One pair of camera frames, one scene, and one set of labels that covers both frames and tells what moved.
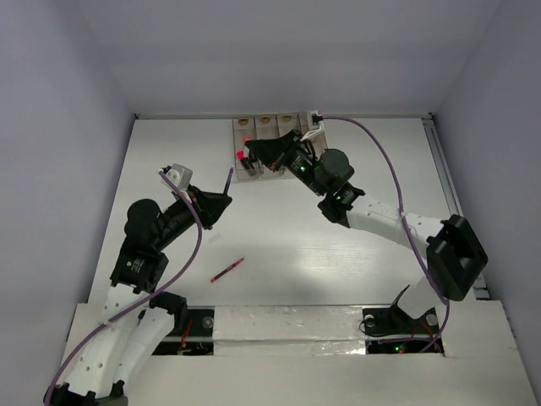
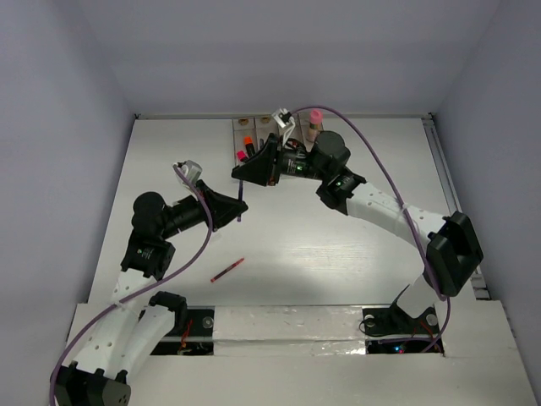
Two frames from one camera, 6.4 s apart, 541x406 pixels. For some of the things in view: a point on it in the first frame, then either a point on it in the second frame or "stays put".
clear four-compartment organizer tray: x=260 y=127 stays put
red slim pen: x=226 y=271 stays put
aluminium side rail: x=480 y=285 stays put
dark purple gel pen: x=228 y=180 → x=240 y=197
